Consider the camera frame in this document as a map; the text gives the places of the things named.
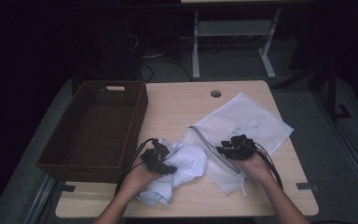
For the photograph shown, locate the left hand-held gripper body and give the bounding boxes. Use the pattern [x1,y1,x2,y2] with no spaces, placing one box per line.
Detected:
[141,136,177,175]

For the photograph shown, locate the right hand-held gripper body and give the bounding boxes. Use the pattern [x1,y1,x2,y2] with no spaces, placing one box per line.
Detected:
[220,125,259,161]

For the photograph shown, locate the white cloth garment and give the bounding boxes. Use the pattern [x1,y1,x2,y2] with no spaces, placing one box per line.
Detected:
[135,141,208,207]

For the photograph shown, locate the white mesh laundry bag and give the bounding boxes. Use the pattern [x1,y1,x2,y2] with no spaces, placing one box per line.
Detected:
[180,91,295,198]

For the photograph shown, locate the person's right hand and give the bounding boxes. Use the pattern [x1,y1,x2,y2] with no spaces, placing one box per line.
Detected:
[232,151,276,189]

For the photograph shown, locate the person's left hand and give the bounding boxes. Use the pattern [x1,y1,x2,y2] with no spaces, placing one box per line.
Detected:
[119,156,163,198]

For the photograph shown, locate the brown wicker basket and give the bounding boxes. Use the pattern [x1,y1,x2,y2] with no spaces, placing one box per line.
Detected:
[35,80,149,185]

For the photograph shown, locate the grey tape strip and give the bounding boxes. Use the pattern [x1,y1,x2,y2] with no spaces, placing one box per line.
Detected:
[56,183,76,193]
[296,182,321,192]

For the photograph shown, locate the black metal stand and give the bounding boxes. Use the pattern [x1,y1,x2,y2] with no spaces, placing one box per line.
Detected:
[310,63,352,121]

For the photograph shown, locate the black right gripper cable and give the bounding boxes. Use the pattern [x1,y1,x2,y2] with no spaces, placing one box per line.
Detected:
[253,142,284,190]

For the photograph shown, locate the black floor cable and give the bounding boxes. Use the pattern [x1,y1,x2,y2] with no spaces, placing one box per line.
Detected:
[139,55,195,83]

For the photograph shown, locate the metal floor rail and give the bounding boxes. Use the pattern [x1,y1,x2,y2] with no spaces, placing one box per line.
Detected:
[22,175,58,224]
[311,91,358,209]

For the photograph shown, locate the white metal desk frame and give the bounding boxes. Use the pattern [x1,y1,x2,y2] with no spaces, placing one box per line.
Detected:
[191,8,282,80]

